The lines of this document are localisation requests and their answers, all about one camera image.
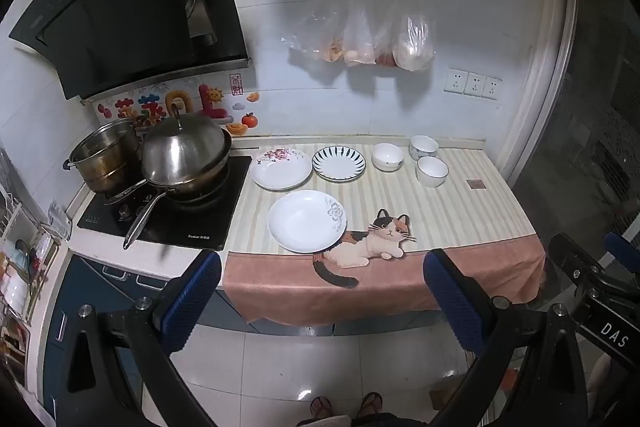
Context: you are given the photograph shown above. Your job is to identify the white bowl dark marks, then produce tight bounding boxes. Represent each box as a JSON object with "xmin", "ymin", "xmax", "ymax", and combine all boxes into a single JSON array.
[{"xmin": 371, "ymin": 143, "xmax": 404, "ymax": 172}]

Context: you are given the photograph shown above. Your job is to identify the person's right foot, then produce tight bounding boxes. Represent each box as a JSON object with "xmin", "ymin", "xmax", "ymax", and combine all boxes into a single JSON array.
[{"xmin": 355, "ymin": 391, "xmax": 384, "ymax": 419}]

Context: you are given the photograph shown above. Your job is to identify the person's foot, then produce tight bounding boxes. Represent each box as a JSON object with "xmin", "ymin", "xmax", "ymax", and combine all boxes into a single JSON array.
[
  {"xmin": 309, "ymin": 395, "xmax": 334, "ymax": 419},
  {"xmin": 355, "ymin": 391, "xmax": 384, "ymax": 419}
]

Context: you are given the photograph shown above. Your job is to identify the black induction cooktop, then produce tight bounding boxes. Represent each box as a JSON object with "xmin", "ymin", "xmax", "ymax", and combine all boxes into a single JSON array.
[{"xmin": 76, "ymin": 155, "xmax": 253, "ymax": 252}]

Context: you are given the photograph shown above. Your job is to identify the steel wok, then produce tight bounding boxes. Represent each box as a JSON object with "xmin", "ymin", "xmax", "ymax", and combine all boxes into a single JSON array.
[{"xmin": 123, "ymin": 129, "xmax": 234, "ymax": 251}]

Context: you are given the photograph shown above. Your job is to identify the steel wok lid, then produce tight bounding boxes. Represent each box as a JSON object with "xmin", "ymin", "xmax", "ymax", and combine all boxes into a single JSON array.
[{"xmin": 141, "ymin": 103, "xmax": 227, "ymax": 186}]

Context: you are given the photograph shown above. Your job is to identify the white plate grey flower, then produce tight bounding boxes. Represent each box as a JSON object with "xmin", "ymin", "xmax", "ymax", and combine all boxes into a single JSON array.
[{"xmin": 267, "ymin": 190, "xmax": 348, "ymax": 254}]

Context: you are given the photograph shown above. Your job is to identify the white storage rack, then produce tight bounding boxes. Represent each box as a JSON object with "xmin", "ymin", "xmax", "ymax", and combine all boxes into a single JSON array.
[{"xmin": 0, "ymin": 184, "xmax": 68, "ymax": 390}]

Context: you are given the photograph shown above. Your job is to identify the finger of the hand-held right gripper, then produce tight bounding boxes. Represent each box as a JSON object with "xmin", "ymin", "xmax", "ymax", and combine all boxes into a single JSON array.
[
  {"xmin": 548, "ymin": 233, "xmax": 608, "ymax": 293},
  {"xmin": 603, "ymin": 232, "xmax": 640, "ymax": 275}
]

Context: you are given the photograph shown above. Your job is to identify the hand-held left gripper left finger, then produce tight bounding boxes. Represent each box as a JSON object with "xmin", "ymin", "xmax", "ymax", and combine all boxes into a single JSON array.
[{"xmin": 59, "ymin": 249, "xmax": 222, "ymax": 427}]

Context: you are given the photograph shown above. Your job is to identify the striped cat printed cloth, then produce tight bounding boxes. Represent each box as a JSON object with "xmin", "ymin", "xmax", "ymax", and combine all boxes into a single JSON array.
[{"xmin": 222, "ymin": 147, "xmax": 547, "ymax": 326}]

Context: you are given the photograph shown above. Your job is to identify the clear plastic bag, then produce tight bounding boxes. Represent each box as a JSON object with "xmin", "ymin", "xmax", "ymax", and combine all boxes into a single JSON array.
[
  {"xmin": 374, "ymin": 0, "xmax": 435, "ymax": 72},
  {"xmin": 342, "ymin": 0, "xmax": 377, "ymax": 68},
  {"xmin": 281, "ymin": 0, "xmax": 352, "ymax": 64}
]

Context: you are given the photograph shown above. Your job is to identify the blue lower cabinet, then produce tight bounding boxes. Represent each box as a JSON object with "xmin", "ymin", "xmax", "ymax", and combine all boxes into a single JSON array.
[{"xmin": 42, "ymin": 254, "xmax": 451, "ymax": 413}]

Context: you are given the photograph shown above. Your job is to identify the white plate pink floral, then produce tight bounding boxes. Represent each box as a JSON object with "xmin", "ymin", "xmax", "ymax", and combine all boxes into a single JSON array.
[{"xmin": 251, "ymin": 147, "xmax": 312, "ymax": 192}]

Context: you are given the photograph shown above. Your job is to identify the black range hood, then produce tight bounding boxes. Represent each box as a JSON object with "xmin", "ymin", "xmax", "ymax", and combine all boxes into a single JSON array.
[{"xmin": 9, "ymin": 0, "xmax": 251, "ymax": 100}]

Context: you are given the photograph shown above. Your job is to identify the person's left foot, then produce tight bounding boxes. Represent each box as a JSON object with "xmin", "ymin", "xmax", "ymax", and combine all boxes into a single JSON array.
[{"xmin": 309, "ymin": 395, "xmax": 334, "ymax": 419}]

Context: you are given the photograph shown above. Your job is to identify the person's right forearm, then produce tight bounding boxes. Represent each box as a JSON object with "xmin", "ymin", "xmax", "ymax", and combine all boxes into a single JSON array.
[{"xmin": 586, "ymin": 352, "xmax": 632, "ymax": 414}]

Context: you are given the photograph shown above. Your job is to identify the white bowl blue rim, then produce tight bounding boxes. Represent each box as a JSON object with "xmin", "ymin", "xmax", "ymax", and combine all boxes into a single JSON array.
[{"xmin": 416, "ymin": 156, "xmax": 449, "ymax": 188}]

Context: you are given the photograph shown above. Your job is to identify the steel steamer pot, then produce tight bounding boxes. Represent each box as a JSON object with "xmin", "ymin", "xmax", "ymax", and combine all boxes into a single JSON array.
[{"xmin": 62, "ymin": 117, "xmax": 144, "ymax": 194}]

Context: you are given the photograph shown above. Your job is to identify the glass sliding door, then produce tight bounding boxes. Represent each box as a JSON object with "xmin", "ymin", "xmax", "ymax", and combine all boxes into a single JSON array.
[{"xmin": 500, "ymin": 0, "xmax": 640, "ymax": 260}]

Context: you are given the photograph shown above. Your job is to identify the white plate blue leaf pattern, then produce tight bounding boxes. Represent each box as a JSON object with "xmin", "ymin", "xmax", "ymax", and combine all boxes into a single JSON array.
[{"xmin": 312, "ymin": 146, "xmax": 367, "ymax": 182}]

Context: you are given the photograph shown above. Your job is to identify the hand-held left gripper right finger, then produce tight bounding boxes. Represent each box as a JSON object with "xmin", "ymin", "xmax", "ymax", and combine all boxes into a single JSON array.
[{"xmin": 422, "ymin": 248, "xmax": 596, "ymax": 427}]

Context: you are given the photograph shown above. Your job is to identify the colourful wall sticker sheet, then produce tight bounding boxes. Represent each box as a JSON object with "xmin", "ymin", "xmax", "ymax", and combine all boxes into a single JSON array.
[{"xmin": 92, "ymin": 74, "xmax": 251, "ymax": 128}]

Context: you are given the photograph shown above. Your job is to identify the white bowl blue pattern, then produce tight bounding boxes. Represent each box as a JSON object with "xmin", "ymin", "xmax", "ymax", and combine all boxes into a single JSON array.
[{"xmin": 409, "ymin": 135, "xmax": 440, "ymax": 161}]

